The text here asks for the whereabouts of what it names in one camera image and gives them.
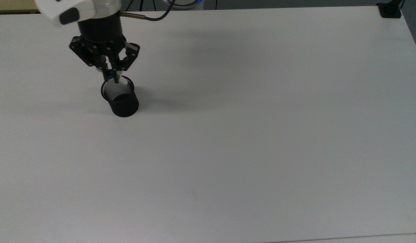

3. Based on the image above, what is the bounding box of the black mesh pen cup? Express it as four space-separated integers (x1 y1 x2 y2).
101 75 140 118

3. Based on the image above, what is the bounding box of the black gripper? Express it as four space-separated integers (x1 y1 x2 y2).
69 16 140 84

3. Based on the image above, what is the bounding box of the blue capped white marker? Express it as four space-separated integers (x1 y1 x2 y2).
107 69 125 85

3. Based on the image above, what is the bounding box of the beige wooden board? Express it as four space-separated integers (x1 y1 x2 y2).
0 0 40 15

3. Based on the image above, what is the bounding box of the black clamp block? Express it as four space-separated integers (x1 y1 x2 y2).
377 0 405 19

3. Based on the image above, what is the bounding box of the dark cable at robot wrist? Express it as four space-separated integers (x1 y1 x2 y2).
120 0 177 22

